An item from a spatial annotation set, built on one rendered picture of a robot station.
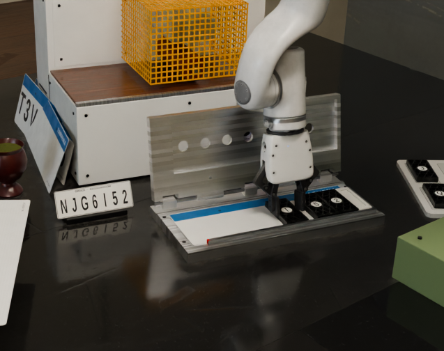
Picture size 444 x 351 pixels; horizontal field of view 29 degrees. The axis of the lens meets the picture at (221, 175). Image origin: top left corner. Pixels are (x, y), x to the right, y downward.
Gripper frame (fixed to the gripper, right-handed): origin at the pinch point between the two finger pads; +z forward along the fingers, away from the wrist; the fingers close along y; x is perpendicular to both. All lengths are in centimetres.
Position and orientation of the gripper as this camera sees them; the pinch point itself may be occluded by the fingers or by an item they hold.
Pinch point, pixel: (286, 203)
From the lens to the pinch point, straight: 178.3
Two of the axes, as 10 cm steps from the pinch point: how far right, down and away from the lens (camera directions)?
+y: 9.1, -1.5, 3.8
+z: 0.5, 9.7, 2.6
